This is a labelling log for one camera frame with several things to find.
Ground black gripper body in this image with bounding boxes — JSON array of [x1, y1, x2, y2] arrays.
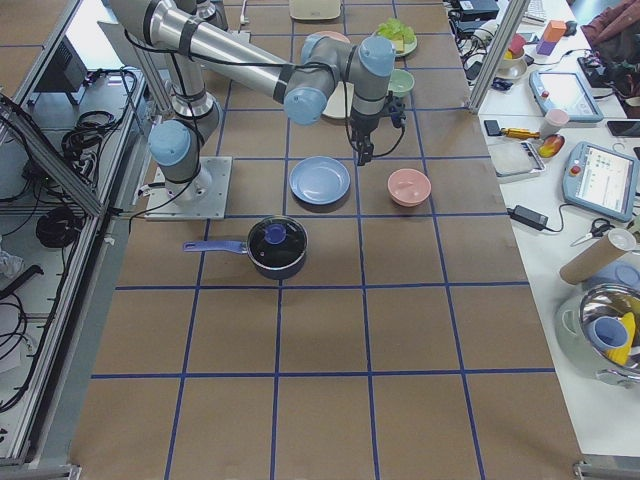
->
[[348, 102, 406, 153]]

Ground blue plate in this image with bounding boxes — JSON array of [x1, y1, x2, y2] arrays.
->
[[289, 156, 351, 205]]

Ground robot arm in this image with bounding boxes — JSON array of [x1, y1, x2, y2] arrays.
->
[[111, 1, 406, 165]]

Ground cream plate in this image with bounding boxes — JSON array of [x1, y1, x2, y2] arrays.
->
[[322, 82, 354, 120]]

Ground green bowl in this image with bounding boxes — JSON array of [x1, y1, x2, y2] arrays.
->
[[388, 69, 415, 98]]

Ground pink bowl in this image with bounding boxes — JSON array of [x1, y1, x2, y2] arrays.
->
[[387, 168, 432, 207]]

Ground green plate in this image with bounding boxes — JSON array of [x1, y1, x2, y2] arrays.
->
[[397, 40, 417, 56]]

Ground pink plate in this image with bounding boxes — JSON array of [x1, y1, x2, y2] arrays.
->
[[307, 30, 350, 44]]

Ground green lettuce leaf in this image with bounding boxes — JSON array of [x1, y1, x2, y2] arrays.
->
[[376, 18, 416, 43]]

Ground glass pot lid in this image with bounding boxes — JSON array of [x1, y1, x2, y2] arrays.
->
[[248, 216, 307, 269]]

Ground cream toaster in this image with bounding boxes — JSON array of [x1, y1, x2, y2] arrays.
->
[[289, 0, 342, 21]]

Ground silver kitchen scale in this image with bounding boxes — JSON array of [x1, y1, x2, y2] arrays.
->
[[488, 141, 546, 181]]

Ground dark blue pot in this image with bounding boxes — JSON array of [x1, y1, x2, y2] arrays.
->
[[182, 216, 308, 280]]

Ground white bowl with fruit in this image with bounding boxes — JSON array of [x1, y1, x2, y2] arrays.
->
[[495, 34, 527, 80]]

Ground black power adapter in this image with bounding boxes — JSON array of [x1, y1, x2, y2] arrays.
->
[[507, 205, 548, 231]]

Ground red yellow mango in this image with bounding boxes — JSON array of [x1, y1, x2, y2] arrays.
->
[[537, 134, 565, 159]]

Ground white paper cup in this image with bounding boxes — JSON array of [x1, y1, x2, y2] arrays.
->
[[539, 108, 570, 139]]

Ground upper teach pendant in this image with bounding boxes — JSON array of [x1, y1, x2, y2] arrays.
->
[[528, 70, 604, 123]]

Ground teach pendant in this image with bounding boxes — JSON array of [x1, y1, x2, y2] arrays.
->
[[528, 70, 604, 123], [562, 142, 639, 222]]

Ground purple orange toy block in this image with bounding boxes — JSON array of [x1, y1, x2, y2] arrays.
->
[[535, 20, 566, 56]]

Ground lower teach pendant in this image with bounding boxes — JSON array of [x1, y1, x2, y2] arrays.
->
[[562, 142, 639, 222]]

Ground cardboard tube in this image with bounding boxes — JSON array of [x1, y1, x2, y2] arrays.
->
[[559, 228, 637, 285]]

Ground blue cup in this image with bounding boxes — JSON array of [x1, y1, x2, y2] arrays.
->
[[589, 316, 628, 351]]

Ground steel mixing bowl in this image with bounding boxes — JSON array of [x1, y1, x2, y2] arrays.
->
[[579, 284, 639, 388]]

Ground orange screwdriver handle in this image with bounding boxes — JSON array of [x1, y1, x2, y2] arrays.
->
[[501, 128, 541, 140]]

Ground aluminium frame post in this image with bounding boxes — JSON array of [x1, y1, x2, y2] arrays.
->
[[467, 0, 529, 114]]

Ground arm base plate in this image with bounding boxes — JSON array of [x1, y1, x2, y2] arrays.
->
[[144, 156, 233, 221]]

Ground black handled scissors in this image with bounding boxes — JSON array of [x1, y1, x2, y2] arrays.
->
[[571, 218, 614, 247]]

